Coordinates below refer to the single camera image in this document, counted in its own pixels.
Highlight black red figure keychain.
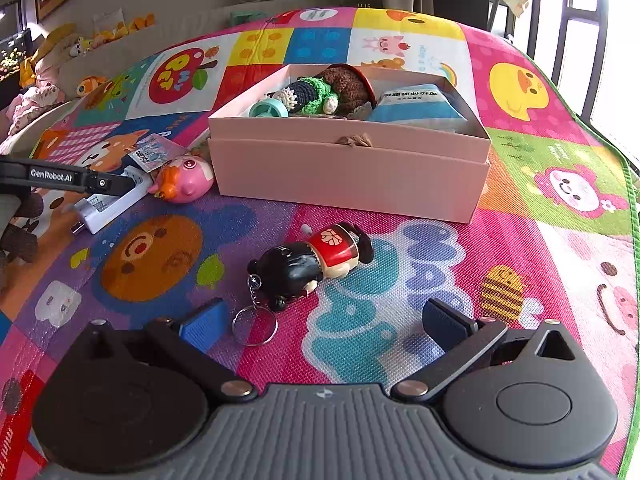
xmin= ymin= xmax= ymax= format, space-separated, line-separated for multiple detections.
xmin=232 ymin=222 xmax=375 ymax=347

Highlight red printed packet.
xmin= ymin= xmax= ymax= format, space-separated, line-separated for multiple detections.
xmin=0 ymin=367 xmax=45 ymax=480

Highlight green black crochet doll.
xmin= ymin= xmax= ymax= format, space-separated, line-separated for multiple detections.
xmin=270 ymin=76 xmax=347 ymax=116

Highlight black window frame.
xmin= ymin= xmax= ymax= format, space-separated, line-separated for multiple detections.
xmin=532 ymin=0 xmax=626 ymax=131

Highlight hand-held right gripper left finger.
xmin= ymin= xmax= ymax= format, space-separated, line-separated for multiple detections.
xmin=80 ymin=297 xmax=257 ymax=404

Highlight pink pig toy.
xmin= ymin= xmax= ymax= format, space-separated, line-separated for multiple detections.
xmin=147 ymin=155 xmax=216 ymax=205

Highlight green folded cloth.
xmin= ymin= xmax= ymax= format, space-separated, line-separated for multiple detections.
xmin=230 ymin=9 xmax=272 ymax=26

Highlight white paper card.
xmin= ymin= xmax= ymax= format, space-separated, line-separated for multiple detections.
xmin=92 ymin=7 xmax=125 ymax=37

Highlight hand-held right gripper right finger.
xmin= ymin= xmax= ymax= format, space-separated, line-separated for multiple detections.
xmin=391 ymin=298 xmax=582 ymax=404

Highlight pink crumpled clothes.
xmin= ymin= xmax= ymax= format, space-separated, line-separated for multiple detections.
xmin=9 ymin=85 xmax=67 ymax=137

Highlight white battery charger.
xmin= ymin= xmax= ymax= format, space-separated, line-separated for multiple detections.
xmin=72 ymin=166 xmax=152 ymax=235

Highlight blue white wet wipes pack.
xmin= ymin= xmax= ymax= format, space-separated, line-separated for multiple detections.
xmin=367 ymin=82 xmax=469 ymax=134

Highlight printed card packet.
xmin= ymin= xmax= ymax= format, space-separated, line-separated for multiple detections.
xmin=129 ymin=134 xmax=189 ymax=174

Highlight colourful cartoon play mat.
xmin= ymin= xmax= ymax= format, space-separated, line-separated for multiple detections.
xmin=0 ymin=6 xmax=640 ymax=480

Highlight pink cardboard box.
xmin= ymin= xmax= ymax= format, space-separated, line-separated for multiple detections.
xmin=207 ymin=63 xmax=494 ymax=225

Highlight person's left hand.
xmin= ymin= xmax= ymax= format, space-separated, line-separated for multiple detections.
xmin=0 ymin=194 xmax=47 ymax=291

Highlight orange plush toy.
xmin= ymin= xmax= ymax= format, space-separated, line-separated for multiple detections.
xmin=76 ymin=76 xmax=109 ymax=99

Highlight row of yellow plush toys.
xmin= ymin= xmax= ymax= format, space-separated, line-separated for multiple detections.
xmin=65 ymin=14 xmax=157 ymax=57

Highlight teal plastic toy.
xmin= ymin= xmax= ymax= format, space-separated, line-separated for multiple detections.
xmin=248 ymin=99 xmax=290 ymax=120

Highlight large yellow plush toy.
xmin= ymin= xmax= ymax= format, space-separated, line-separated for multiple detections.
xmin=30 ymin=22 xmax=79 ymax=87

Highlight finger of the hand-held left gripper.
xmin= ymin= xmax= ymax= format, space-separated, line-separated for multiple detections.
xmin=82 ymin=171 xmax=135 ymax=198

